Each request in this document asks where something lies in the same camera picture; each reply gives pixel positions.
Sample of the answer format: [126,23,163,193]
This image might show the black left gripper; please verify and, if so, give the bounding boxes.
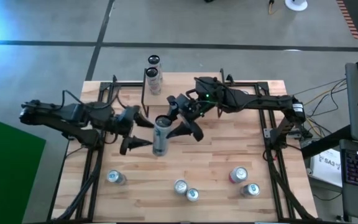
[112,105,155,156]

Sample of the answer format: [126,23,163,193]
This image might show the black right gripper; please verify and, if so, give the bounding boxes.
[165,93,213,142]

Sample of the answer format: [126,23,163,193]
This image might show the pink silver Spindrift can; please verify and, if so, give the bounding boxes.
[227,166,249,184]
[173,179,189,196]

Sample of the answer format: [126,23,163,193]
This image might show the wooden shelf black metal legs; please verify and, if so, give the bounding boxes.
[140,68,228,118]

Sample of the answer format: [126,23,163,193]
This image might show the green mat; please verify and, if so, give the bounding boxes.
[0,113,47,224]

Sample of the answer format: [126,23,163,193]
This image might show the black pole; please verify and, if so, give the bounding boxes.
[300,124,352,159]

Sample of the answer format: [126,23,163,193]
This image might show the white SA3 paper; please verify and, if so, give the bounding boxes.
[310,148,344,188]

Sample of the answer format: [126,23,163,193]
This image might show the white pole with round base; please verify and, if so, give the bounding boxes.
[284,0,309,12]

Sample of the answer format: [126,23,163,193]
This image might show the black aluminium table frame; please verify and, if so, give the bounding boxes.
[75,74,295,222]

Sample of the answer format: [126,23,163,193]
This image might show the black cable bundle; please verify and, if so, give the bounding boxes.
[264,149,316,222]
[50,146,103,222]

